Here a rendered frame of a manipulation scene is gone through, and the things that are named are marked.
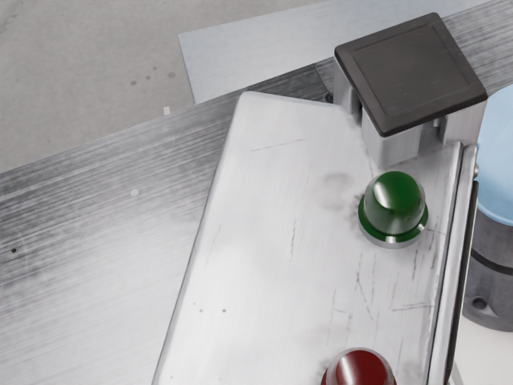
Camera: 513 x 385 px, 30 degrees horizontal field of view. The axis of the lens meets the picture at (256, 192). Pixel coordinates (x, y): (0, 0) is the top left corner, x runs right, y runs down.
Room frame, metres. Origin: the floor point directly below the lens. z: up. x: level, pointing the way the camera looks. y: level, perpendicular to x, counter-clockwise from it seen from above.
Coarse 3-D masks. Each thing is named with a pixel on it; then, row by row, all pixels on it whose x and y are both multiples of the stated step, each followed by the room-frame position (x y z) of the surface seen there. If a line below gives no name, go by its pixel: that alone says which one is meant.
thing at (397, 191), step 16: (384, 176) 0.18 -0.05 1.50; (400, 176) 0.18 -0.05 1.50; (368, 192) 0.17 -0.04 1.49; (384, 192) 0.17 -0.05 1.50; (400, 192) 0.17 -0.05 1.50; (416, 192) 0.17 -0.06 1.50; (368, 208) 0.17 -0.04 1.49; (384, 208) 0.16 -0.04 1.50; (400, 208) 0.16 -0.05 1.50; (416, 208) 0.16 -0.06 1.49; (368, 224) 0.17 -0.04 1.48; (384, 224) 0.16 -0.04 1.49; (400, 224) 0.16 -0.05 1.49; (416, 224) 0.16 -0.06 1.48; (384, 240) 0.16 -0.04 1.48; (400, 240) 0.16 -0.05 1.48; (416, 240) 0.16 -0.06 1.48
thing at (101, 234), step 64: (512, 0) 0.82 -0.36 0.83; (320, 64) 0.75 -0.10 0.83; (512, 64) 0.71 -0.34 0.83; (128, 128) 0.68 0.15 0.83; (192, 128) 0.67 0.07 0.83; (0, 192) 0.61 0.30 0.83; (64, 192) 0.60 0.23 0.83; (128, 192) 0.59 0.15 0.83; (192, 192) 0.58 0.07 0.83; (0, 256) 0.53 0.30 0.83; (64, 256) 0.52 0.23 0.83; (128, 256) 0.51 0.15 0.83; (0, 320) 0.45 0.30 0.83; (64, 320) 0.44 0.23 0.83; (128, 320) 0.43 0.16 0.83; (0, 384) 0.37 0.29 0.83; (64, 384) 0.36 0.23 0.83; (128, 384) 0.36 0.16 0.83; (448, 384) 0.32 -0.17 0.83
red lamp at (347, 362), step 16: (352, 352) 0.11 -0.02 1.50; (368, 352) 0.11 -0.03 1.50; (336, 368) 0.11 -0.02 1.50; (352, 368) 0.11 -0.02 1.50; (368, 368) 0.11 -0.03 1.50; (384, 368) 0.11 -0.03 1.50; (336, 384) 0.10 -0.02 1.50; (352, 384) 0.10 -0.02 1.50; (368, 384) 0.10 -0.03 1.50; (384, 384) 0.10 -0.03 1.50
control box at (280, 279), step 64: (256, 128) 0.22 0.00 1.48; (320, 128) 0.21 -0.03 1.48; (256, 192) 0.19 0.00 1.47; (320, 192) 0.19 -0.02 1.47; (448, 192) 0.18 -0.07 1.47; (192, 256) 0.17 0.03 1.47; (256, 256) 0.16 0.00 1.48; (320, 256) 0.16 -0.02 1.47; (384, 256) 0.16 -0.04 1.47; (448, 256) 0.16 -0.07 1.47; (192, 320) 0.14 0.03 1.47; (256, 320) 0.14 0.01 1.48; (320, 320) 0.13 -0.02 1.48; (384, 320) 0.13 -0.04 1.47; (448, 320) 0.13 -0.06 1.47; (192, 384) 0.11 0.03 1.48; (256, 384) 0.11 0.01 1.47; (320, 384) 0.11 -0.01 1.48
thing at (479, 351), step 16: (464, 320) 0.36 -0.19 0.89; (464, 336) 0.34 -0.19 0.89; (480, 336) 0.34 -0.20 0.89; (496, 336) 0.34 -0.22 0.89; (512, 336) 0.34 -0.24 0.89; (464, 352) 0.33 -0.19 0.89; (480, 352) 0.32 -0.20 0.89; (496, 352) 0.32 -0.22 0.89; (512, 352) 0.32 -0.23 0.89; (464, 368) 0.31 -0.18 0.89; (480, 368) 0.31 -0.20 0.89; (496, 368) 0.31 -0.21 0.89; (512, 368) 0.30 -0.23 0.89; (464, 384) 0.29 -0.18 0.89; (480, 384) 0.29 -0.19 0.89; (496, 384) 0.29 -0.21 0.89; (512, 384) 0.29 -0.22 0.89
